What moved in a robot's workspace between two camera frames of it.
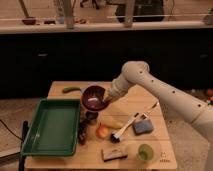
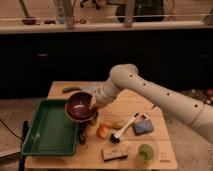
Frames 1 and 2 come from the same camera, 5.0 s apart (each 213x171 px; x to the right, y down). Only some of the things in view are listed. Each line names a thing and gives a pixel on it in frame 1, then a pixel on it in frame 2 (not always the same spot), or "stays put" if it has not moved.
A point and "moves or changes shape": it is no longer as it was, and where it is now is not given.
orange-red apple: [102, 132] stays put
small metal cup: [91, 117] stays put
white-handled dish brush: [115, 138] stays put
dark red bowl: [94, 98] moves or changes shape
